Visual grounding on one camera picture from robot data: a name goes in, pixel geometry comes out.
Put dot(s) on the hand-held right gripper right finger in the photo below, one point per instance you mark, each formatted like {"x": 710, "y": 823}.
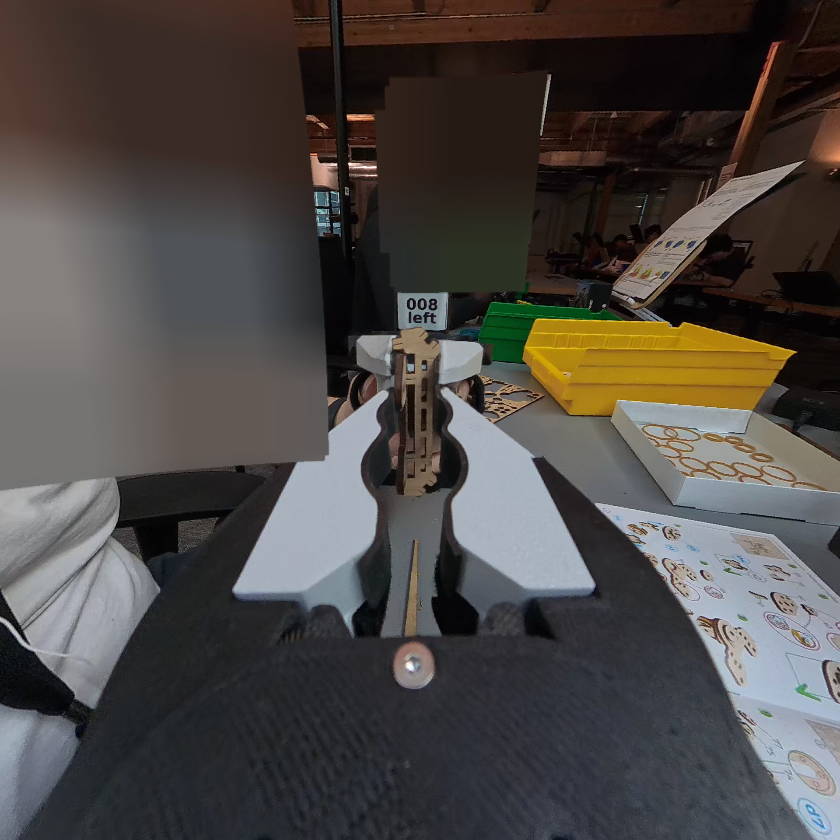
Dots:
{"x": 518, "y": 525}

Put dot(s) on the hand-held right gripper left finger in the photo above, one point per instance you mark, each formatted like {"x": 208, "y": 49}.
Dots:
{"x": 308, "y": 525}

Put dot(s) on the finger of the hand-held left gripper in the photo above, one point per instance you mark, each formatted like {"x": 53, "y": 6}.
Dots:
{"x": 375, "y": 354}
{"x": 459, "y": 359}

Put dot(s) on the wooden model assembly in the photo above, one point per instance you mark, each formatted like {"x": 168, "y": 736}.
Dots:
{"x": 417, "y": 407}

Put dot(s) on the green plastic bin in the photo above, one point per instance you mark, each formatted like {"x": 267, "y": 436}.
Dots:
{"x": 505, "y": 328}

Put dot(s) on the laser-cut plywood sheet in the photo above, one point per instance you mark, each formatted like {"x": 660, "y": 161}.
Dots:
{"x": 512, "y": 397}

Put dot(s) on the black office chair armrest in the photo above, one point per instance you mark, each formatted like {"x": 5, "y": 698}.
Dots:
{"x": 190, "y": 492}

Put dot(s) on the thin wooden stick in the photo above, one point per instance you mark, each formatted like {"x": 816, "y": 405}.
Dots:
{"x": 412, "y": 590}

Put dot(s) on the person's dark pants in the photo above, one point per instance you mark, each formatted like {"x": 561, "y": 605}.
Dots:
{"x": 170, "y": 571}

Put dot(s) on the black metal pole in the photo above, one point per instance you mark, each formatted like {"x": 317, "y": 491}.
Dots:
{"x": 340, "y": 131}

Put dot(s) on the yellow plastic bin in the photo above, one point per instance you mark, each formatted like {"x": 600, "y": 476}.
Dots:
{"x": 656, "y": 374}

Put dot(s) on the white cardboard box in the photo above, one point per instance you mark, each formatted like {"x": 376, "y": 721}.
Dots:
{"x": 722, "y": 505}

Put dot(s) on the pile of wooden rings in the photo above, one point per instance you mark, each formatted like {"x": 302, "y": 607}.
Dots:
{"x": 722, "y": 459}

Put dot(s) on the person's white shirt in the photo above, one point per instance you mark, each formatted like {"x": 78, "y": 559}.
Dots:
{"x": 65, "y": 558}

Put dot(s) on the open instruction booklet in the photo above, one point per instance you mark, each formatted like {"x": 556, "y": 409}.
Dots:
{"x": 754, "y": 623}

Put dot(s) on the wooden clipboard with instruction sheet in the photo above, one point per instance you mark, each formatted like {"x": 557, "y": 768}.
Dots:
{"x": 695, "y": 243}

